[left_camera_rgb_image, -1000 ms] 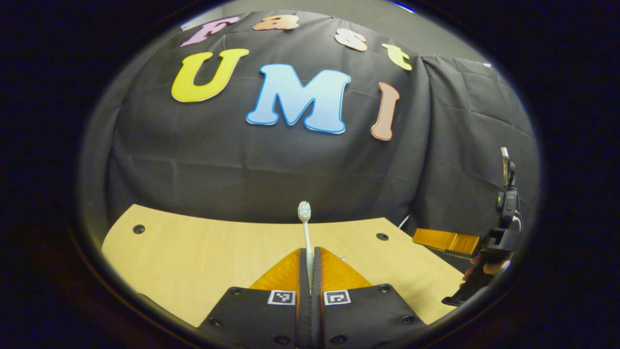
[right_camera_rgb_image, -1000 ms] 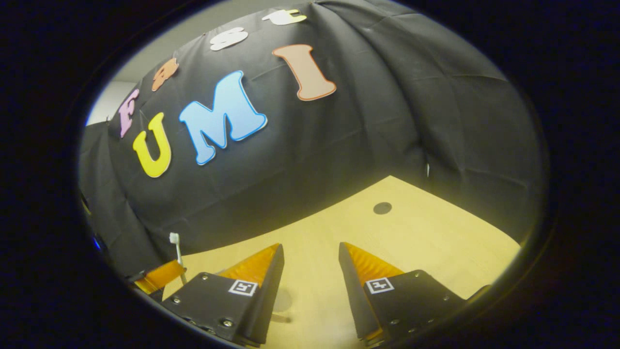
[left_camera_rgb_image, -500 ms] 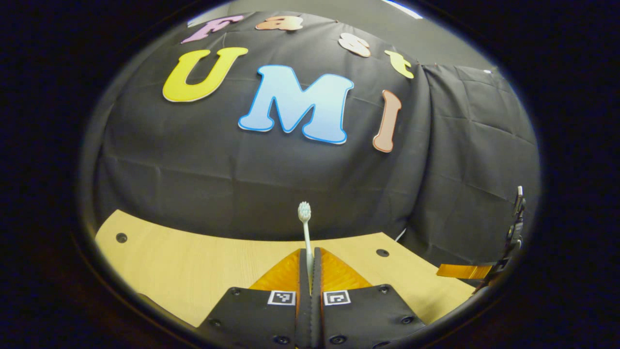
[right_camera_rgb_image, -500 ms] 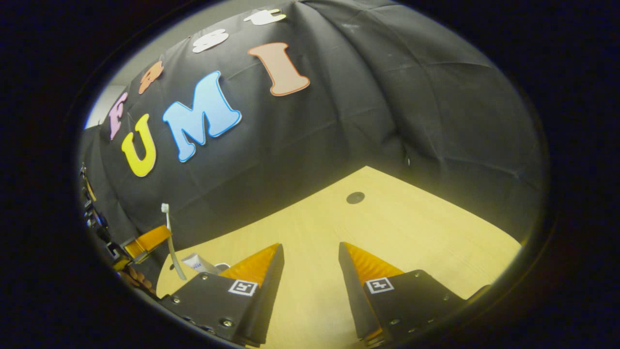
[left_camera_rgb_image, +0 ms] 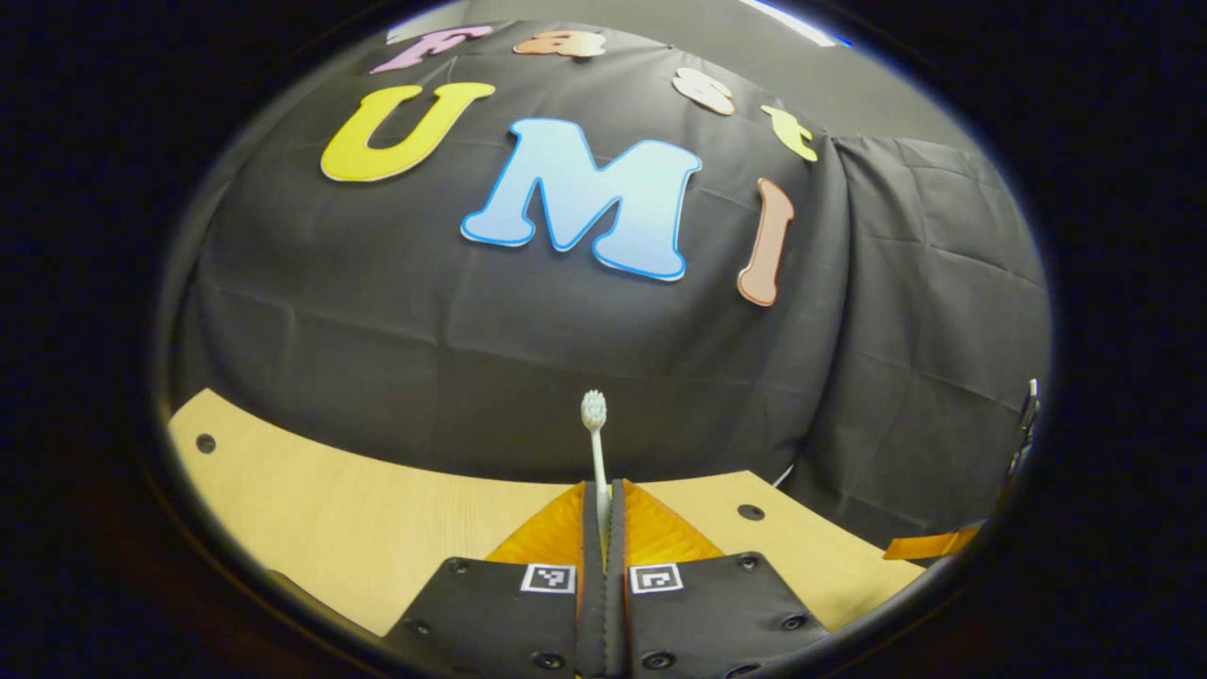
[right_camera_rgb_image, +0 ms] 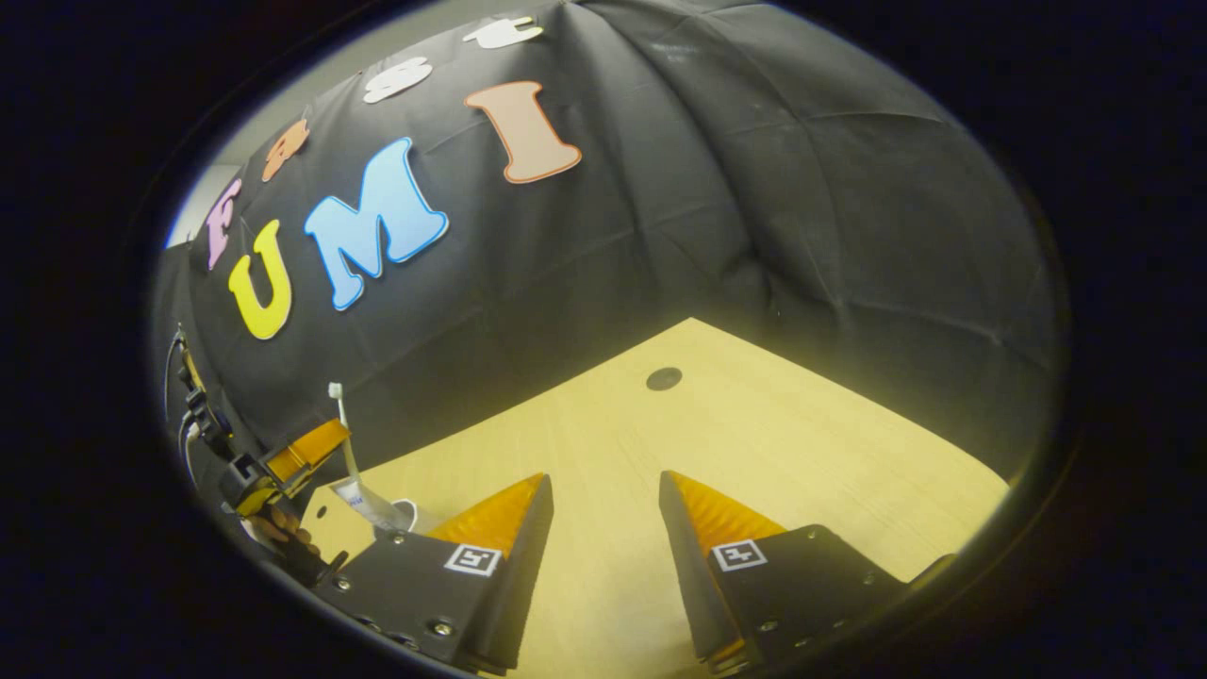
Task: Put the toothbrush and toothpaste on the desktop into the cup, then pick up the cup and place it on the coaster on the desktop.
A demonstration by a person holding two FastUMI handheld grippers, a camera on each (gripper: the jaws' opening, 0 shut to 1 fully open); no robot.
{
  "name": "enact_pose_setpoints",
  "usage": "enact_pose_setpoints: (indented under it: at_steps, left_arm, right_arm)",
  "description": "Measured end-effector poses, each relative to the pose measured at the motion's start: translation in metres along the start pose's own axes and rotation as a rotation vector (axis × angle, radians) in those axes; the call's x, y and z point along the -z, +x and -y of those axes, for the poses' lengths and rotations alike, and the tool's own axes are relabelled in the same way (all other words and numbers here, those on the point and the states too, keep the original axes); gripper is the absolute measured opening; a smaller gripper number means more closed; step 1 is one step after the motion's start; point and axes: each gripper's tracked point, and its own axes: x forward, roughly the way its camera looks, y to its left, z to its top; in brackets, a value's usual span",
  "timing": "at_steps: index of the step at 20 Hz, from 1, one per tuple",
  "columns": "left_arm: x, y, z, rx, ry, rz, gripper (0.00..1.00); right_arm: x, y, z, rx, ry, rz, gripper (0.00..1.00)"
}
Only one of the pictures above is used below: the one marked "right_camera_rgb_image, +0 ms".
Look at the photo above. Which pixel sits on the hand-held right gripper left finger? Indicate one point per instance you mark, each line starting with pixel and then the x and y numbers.
pixel 514 585

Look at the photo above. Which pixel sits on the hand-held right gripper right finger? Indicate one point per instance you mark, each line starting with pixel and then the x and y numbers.
pixel 693 585

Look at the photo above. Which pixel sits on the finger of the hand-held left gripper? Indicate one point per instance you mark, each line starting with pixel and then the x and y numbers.
pixel 256 497
pixel 306 451

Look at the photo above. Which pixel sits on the white toothbrush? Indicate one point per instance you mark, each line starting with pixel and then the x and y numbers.
pixel 343 424

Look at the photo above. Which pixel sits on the white toothpaste tube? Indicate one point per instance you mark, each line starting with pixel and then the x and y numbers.
pixel 363 502

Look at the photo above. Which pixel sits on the wooden desktop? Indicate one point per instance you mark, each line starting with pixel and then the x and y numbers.
pixel 754 443

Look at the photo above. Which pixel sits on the black backdrop cloth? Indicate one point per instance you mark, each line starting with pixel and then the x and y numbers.
pixel 707 207

